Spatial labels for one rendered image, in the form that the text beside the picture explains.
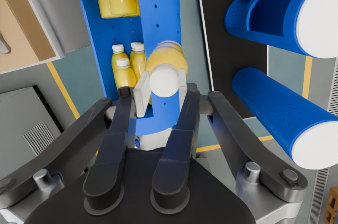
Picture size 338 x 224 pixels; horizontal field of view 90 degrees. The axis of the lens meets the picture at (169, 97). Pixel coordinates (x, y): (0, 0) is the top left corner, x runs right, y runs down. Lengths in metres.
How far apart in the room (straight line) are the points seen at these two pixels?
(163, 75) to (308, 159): 0.96
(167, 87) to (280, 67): 1.84
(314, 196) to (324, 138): 2.54
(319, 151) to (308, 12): 0.63
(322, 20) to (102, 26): 0.73
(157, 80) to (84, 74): 1.75
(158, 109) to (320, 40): 0.61
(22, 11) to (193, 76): 1.38
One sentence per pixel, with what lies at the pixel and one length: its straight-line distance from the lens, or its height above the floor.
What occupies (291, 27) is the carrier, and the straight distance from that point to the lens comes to 0.77.
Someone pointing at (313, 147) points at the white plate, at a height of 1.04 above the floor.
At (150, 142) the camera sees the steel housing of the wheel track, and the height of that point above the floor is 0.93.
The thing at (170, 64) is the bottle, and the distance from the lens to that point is 0.24.
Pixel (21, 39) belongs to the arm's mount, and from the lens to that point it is 0.74.
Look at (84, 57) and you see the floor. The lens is 1.89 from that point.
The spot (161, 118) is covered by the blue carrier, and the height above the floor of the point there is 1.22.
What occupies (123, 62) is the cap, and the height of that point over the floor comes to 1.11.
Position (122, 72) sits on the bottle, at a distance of 0.58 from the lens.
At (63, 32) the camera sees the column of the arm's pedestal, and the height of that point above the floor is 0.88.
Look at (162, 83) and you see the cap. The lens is 0.22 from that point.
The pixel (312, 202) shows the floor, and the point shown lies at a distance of 3.63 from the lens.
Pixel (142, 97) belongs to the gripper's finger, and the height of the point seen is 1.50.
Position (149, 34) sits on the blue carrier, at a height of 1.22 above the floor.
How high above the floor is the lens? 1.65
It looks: 65 degrees down
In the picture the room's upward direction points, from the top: 178 degrees counter-clockwise
